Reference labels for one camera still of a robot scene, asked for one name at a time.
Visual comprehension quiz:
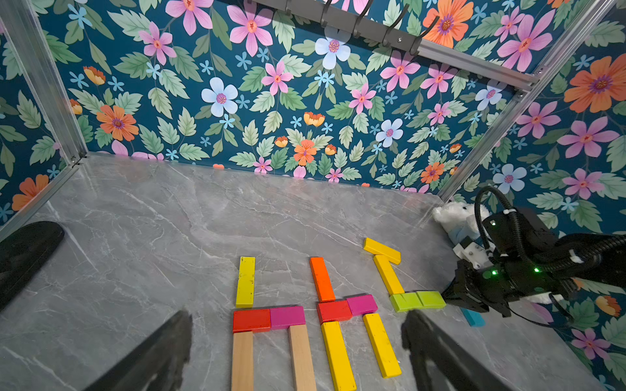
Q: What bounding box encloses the orange block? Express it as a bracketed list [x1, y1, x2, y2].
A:
[310, 257, 336, 302]

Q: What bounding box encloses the magenta block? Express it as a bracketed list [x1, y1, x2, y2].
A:
[270, 306, 306, 330]
[346, 294, 378, 317]

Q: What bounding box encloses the teal block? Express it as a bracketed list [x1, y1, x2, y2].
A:
[461, 308, 486, 327]

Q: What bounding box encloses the long yellow block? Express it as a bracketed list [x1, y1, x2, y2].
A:
[236, 257, 256, 309]

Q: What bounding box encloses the metal hook rail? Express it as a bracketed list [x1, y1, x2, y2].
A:
[259, 0, 538, 91]

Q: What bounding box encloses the small red block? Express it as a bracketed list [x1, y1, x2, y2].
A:
[232, 309, 272, 333]

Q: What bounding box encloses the natural wood block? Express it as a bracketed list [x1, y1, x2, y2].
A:
[289, 324, 317, 391]
[231, 332, 254, 391]

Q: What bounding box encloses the light green block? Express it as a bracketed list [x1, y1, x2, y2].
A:
[390, 293, 424, 313]

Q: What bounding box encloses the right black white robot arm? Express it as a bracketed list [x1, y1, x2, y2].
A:
[442, 186, 625, 317]

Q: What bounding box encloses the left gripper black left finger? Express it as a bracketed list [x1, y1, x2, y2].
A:
[87, 311, 193, 390]

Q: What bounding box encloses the white teddy bear plush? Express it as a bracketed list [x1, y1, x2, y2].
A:
[432, 202, 480, 244]

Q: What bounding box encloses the black oval remote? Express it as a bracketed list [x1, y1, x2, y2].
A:
[1, 221, 65, 311]

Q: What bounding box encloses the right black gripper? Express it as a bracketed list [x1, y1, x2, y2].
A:
[441, 260, 516, 317]

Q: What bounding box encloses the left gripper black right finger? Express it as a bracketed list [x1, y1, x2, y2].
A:
[401, 311, 509, 391]

